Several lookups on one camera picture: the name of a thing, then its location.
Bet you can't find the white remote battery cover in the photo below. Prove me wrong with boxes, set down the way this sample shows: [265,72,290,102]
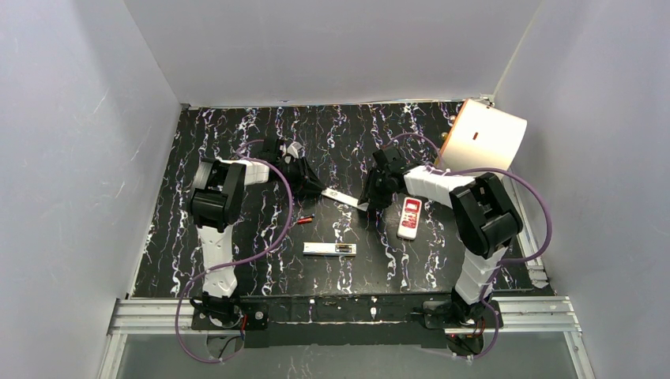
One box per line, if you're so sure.
[321,188,368,212]

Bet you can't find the red and white remote control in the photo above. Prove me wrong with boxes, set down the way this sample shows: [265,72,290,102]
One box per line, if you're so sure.
[397,197,423,241]

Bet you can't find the long white remote control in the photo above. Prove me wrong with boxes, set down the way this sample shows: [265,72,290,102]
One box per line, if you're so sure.
[303,242,357,257]

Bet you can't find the black AAA battery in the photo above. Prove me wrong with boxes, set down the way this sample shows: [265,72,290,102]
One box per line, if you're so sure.
[334,244,356,254]

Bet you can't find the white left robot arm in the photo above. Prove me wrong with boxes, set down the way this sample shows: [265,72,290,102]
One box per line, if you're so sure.
[188,137,326,306]

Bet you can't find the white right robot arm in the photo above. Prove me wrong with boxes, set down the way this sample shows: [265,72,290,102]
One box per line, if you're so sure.
[359,148,523,321]

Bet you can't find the white round stool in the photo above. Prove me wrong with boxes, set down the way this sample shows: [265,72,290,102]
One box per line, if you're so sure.
[435,99,528,171]

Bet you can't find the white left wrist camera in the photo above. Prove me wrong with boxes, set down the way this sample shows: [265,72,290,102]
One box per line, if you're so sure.
[284,141,305,159]

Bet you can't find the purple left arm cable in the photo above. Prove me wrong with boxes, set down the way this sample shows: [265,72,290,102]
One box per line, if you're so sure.
[174,138,295,366]

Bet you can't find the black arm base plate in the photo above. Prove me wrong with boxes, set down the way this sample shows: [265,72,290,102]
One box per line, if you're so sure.
[189,293,504,351]

